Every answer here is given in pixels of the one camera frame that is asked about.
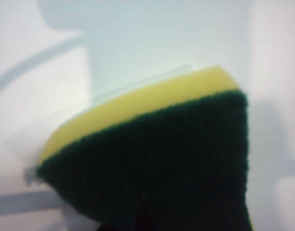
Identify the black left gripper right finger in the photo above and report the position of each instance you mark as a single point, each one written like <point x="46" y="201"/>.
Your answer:
<point x="150" y="221"/>

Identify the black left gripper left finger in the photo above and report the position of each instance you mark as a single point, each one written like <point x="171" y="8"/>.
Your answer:
<point x="118" y="226"/>

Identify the yellow sponge with green pad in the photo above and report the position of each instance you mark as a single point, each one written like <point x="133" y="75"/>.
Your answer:
<point x="162" y="134"/>

